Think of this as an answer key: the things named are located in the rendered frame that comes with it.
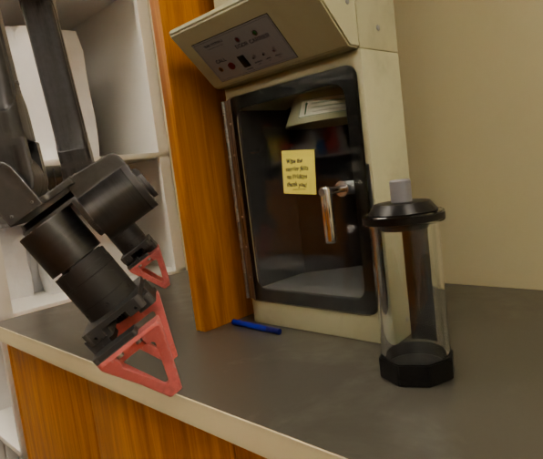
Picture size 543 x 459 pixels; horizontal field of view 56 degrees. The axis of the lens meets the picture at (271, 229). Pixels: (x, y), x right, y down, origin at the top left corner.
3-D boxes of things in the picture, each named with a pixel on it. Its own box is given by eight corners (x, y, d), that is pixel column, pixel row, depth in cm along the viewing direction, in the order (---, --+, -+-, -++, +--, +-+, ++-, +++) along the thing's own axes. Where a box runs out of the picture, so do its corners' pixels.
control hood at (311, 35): (223, 89, 101) (217, 37, 100) (361, 46, 78) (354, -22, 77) (175, 87, 93) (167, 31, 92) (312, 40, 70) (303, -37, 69)
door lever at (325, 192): (353, 238, 83) (341, 238, 85) (348, 179, 82) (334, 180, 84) (333, 244, 80) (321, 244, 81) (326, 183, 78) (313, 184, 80)
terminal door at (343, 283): (252, 299, 105) (227, 99, 100) (381, 316, 83) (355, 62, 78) (250, 300, 104) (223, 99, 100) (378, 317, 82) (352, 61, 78)
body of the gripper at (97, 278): (151, 287, 58) (108, 236, 57) (150, 308, 48) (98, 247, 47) (104, 323, 57) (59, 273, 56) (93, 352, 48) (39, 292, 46)
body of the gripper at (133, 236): (154, 239, 107) (131, 211, 105) (154, 246, 97) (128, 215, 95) (128, 260, 106) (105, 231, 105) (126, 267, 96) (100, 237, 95)
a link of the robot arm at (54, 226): (20, 230, 53) (5, 236, 47) (76, 189, 53) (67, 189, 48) (66, 281, 54) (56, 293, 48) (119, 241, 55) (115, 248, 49)
